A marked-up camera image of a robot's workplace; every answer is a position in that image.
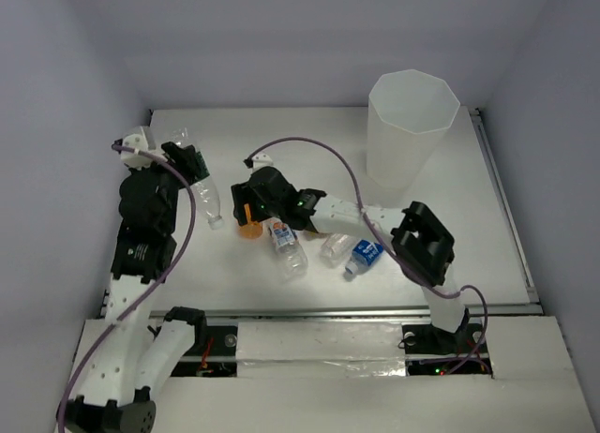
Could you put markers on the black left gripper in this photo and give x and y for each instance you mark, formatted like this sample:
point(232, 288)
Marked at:
point(183, 156)

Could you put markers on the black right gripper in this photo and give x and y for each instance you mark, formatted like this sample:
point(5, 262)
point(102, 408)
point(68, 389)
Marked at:
point(244, 193)

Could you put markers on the green label clear bottle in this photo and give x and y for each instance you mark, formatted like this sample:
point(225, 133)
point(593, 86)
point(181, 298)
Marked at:
point(205, 191)

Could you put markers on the orange juice bottle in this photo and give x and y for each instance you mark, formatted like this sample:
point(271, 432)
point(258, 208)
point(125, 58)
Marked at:
point(310, 235)
point(252, 229)

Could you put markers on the blue orange label clear bottle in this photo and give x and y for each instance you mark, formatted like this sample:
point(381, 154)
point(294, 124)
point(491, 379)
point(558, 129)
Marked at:
point(291, 257)

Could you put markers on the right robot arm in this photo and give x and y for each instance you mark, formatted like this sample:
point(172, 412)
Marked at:
point(414, 236)

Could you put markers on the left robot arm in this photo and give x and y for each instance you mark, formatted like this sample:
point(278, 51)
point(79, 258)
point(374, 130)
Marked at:
point(136, 283)

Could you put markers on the white octagonal bin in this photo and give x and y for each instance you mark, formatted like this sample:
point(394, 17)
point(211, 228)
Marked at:
point(409, 112)

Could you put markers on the clear unlabelled plastic bottle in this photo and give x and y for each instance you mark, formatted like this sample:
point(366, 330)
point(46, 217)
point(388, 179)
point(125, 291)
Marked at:
point(337, 248)

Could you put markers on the white foam board cover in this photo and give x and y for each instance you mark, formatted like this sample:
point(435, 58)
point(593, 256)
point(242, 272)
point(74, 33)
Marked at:
point(338, 376)

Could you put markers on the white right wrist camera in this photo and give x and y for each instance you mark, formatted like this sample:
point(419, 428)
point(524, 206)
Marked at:
point(258, 161)

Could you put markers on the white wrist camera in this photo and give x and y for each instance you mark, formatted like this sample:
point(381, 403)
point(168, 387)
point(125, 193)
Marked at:
point(258, 161)
point(139, 138)

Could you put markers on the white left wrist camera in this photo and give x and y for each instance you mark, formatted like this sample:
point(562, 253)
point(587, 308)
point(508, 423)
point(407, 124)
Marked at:
point(139, 138)

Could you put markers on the aluminium rail front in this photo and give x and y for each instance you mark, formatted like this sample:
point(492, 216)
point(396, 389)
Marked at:
point(493, 310)

